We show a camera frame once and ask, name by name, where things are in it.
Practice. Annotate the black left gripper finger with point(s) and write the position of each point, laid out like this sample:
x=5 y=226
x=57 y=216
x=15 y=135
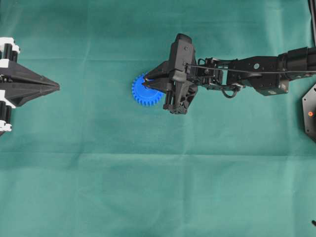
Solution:
x=17 y=94
x=14 y=72

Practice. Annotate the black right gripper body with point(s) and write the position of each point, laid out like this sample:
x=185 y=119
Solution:
x=182 y=55

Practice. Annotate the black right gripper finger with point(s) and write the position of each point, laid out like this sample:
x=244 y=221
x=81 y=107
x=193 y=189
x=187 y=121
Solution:
x=161 y=71
x=161 y=84

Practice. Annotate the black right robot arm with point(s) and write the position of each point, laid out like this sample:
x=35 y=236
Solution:
x=268 y=75

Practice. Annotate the blue plastic gear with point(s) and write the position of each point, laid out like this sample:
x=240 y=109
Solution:
x=143 y=95

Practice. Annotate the green table cloth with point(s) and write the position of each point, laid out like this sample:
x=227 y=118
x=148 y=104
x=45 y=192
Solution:
x=89 y=161

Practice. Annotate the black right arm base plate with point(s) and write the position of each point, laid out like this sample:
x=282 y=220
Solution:
x=309 y=112

